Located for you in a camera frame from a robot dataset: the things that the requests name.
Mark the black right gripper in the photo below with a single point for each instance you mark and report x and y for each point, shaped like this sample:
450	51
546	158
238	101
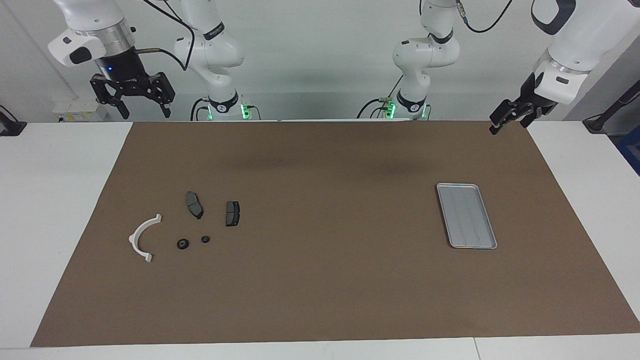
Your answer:
125	65

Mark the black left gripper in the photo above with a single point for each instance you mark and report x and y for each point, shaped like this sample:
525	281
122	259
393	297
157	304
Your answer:
527	97

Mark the large black bearing gear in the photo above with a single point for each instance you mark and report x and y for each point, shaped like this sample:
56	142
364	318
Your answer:
183	244

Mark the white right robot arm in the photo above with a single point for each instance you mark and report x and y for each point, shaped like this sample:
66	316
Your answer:
210	50

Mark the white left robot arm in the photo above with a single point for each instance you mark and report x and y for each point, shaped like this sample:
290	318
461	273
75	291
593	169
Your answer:
425	55

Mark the silver metal tray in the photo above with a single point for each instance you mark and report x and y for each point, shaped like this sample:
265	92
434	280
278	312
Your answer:
467	217

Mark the white power strip box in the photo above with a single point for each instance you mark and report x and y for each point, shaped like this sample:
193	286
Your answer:
80	110

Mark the black stand with pole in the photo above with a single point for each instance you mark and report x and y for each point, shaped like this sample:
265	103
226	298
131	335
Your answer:
597	122

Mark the blue box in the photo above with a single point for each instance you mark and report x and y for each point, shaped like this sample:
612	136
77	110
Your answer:
631	150

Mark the long curved grey brake pad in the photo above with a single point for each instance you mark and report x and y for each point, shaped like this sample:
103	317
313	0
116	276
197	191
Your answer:
194	204

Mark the black table clamp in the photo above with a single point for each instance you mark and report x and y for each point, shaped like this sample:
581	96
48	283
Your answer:
10	129

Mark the short grey brake pad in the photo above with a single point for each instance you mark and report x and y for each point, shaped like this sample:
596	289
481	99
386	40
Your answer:
232	214

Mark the brown table mat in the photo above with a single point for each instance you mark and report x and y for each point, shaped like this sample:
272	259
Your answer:
320	280

